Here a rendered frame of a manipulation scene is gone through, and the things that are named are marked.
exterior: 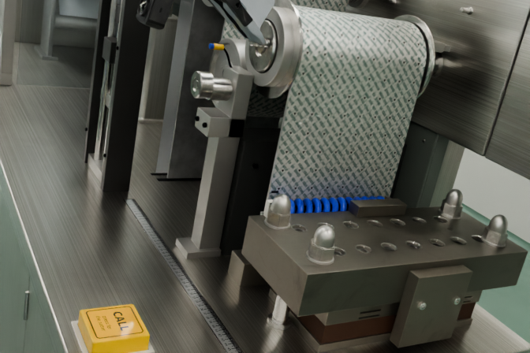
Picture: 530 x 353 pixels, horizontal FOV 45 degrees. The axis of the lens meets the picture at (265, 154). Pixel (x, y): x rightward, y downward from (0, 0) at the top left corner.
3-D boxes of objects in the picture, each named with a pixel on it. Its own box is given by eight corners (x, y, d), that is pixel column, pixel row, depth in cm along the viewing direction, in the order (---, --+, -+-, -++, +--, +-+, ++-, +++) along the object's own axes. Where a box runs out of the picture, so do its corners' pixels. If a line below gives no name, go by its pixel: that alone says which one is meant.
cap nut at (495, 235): (475, 236, 98) (484, 209, 97) (492, 235, 100) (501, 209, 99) (494, 248, 95) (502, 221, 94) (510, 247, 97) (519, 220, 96)
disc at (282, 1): (240, 76, 102) (262, -17, 96) (243, 76, 102) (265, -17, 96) (283, 114, 90) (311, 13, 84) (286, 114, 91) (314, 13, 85)
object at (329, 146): (263, 211, 96) (288, 92, 90) (385, 206, 108) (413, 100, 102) (265, 213, 96) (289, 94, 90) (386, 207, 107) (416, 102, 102)
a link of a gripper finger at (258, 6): (296, 23, 87) (257, -30, 82) (266, 53, 86) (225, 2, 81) (286, 20, 89) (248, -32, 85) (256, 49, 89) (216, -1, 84)
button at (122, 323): (76, 325, 80) (79, 309, 79) (131, 318, 84) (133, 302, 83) (91, 360, 75) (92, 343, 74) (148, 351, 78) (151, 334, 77)
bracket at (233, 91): (172, 244, 105) (201, 62, 95) (208, 242, 108) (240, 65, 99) (183, 260, 101) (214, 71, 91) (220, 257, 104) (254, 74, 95)
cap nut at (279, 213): (259, 218, 89) (265, 189, 88) (281, 217, 91) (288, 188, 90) (271, 231, 86) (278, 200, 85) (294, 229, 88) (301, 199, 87)
